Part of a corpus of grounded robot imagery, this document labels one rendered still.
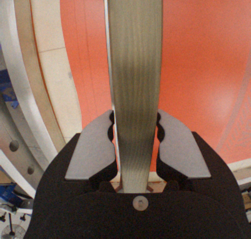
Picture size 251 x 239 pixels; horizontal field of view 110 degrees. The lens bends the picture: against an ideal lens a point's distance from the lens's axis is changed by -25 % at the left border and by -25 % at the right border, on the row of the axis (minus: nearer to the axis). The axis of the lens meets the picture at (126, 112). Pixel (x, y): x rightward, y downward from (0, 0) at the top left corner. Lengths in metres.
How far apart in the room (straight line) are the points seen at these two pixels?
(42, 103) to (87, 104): 0.07
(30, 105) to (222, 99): 0.32
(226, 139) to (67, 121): 0.34
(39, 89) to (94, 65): 0.09
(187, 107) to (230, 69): 0.10
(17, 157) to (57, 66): 0.18
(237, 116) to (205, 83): 0.12
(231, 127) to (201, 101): 0.11
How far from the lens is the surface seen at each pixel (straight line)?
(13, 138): 0.27
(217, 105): 0.24
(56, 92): 0.22
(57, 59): 0.20
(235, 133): 0.33
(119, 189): 0.24
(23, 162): 0.29
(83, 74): 0.19
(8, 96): 0.38
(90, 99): 0.20
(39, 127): 0.23
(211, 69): 0.21
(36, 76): 0.21
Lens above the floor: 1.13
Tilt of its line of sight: 61 degrees down
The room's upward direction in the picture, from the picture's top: 176 degrees counter-clockwise
